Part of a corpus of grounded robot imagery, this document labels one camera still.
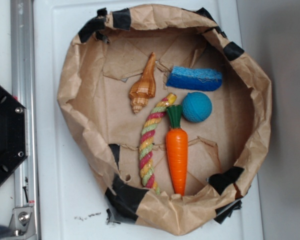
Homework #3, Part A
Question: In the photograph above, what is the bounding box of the brown paper bag bin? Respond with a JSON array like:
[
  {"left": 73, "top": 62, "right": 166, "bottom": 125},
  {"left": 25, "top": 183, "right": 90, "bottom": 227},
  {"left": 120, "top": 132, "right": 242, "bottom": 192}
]
[{"left": 57, "top": 4, "right": 272, "bottom": 236}]

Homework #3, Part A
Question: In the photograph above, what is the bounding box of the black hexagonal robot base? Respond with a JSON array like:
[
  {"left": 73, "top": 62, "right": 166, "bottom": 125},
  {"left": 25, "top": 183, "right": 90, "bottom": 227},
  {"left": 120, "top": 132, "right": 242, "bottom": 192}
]
[{"left": 0, "top": 86, "right": 27, "bottom": 187}]

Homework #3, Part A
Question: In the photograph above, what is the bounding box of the multicolour twisted rope toy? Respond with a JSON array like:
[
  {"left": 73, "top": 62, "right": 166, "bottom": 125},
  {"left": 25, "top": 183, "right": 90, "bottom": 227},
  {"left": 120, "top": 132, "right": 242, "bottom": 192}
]
[{"left": 138, "top": 93, "right": 177, "bottom": 195}]

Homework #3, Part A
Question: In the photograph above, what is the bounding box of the metal corner bracket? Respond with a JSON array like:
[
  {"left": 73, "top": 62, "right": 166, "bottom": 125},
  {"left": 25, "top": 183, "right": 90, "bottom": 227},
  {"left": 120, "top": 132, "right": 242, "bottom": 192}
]
[{"left": 5, "top": 206, "right": 37, "bottom": 240}]

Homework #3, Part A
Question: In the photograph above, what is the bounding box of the orange plastic carrot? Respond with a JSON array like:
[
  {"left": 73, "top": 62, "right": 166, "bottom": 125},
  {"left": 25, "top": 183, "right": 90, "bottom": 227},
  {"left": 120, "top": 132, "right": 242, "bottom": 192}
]
[{"left": 165, "top": 105, "right": 188, "bottom": 196}]

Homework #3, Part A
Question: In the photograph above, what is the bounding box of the blue sponge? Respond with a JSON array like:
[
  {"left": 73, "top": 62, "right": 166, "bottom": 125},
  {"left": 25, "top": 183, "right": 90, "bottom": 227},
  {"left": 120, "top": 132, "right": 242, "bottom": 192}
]
[{"left": 166, "top": 66, "right": 223, "bottom": 92}]

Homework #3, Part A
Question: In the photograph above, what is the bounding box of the blue rubber ball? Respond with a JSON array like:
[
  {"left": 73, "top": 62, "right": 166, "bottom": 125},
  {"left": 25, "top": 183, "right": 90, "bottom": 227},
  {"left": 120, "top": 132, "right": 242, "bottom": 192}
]
[{"left": 182, "top": 92, "right": 212, "bottom": 123}]

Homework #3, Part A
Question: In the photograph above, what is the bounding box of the orange spiral seashell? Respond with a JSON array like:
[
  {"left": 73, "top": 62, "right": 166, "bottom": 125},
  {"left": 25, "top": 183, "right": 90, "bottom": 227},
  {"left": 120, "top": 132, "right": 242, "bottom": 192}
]
[{"left": 129, "top": 52, "right": 156, "bottom": 114}]

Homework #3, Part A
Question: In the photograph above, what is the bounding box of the aluminium extrusion rail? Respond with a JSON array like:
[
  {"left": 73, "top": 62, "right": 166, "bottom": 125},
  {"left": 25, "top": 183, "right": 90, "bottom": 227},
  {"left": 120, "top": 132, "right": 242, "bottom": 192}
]
[{"left": 10, "top": 0, "right": 42, "bottom": 240}]

